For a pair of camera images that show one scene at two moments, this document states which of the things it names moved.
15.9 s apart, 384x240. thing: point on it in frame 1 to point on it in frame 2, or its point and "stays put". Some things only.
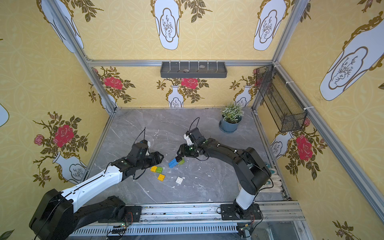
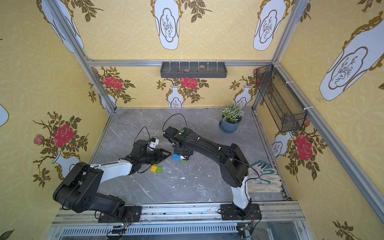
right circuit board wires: x=246 y=231 stays put
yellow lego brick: x=154 y=168 stays put
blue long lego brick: x=173 y=163 to x=176 y=157
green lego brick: x=159 y=169 stays put
